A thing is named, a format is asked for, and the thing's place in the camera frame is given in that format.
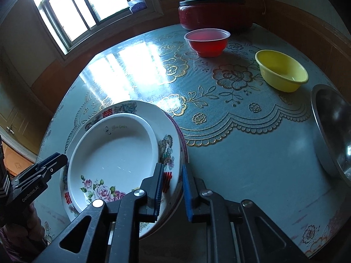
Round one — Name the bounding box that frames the small white rose dish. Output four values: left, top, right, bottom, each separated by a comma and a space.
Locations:
67, 113, 159, 213

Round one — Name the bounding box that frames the red-character floral deep plate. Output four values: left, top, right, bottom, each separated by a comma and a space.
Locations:
60, 100, 187, 238

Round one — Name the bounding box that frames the large purple-rimmed floral plate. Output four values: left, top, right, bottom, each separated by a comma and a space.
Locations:
155, 112, 189, 227

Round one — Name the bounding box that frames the stainless steel bowl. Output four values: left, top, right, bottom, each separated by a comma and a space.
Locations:
311, 84, 350, 186

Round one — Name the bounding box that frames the yellow plastic bowl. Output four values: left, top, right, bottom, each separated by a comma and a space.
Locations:
255, 49, 309, 93

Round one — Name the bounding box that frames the red plastic bowl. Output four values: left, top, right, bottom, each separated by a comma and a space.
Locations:
184, 28, 230, 58

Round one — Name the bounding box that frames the person's left hand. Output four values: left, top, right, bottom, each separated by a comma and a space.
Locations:
3, 203, 45, 247

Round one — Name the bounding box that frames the wooden door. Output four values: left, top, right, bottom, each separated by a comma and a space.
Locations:
1, 91, 51, 162

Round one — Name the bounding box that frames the floral plastic tablecloth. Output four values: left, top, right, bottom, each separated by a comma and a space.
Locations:
38, 25, 350, 260

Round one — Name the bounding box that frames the blue-white item on sill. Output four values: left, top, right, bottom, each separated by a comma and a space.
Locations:
128, 0, 148, 14

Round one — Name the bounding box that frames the red electric cooker pot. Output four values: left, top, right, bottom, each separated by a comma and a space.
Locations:
179, 3, 253, 32

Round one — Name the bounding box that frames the window with frame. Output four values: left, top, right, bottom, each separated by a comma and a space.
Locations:
0, 0, 164, 61

